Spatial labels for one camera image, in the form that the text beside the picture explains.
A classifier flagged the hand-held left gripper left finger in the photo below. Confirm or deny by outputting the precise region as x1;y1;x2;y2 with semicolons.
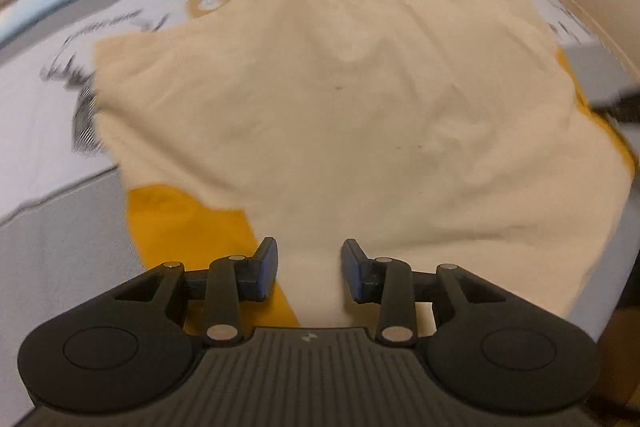
115;237;278;348

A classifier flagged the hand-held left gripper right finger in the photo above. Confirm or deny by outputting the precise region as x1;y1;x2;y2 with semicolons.
342;239;506;348

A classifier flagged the large beige garment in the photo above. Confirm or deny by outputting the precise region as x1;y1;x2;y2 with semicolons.
95;0;636;329

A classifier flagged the printed grey white yellow blanket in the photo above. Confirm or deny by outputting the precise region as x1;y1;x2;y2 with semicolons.
0;0;640;427

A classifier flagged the wooden bed frame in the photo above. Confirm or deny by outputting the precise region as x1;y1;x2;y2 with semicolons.
492;0;640;88

